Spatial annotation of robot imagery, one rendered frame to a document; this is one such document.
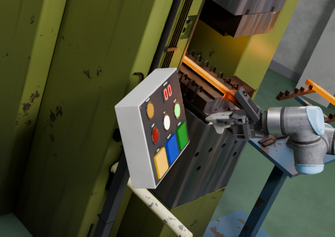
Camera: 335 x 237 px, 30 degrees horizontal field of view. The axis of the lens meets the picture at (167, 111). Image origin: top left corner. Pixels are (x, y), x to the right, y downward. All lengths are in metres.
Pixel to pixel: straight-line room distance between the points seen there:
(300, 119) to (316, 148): 0.11
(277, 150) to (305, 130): 1.01
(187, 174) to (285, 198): 1.45
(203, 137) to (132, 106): 0.69
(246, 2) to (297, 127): 0.55
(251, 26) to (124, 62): 0.50
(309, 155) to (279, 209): 1.85
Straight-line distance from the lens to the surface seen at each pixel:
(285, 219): 3.78
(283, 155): 2.96
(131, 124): 1.87
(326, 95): 3.05
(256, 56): 2.86
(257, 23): 2.42
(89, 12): 2.41
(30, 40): 2.56
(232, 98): 2.53
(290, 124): 1.97
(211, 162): 2.67
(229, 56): 2.81
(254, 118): 2.01
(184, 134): 2.15
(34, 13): 2.52
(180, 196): 2.67
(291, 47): 5.41
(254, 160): 4.15
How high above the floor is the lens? 2.13
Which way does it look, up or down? 30 degrees down
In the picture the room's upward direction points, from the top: 21 degrees clockwise
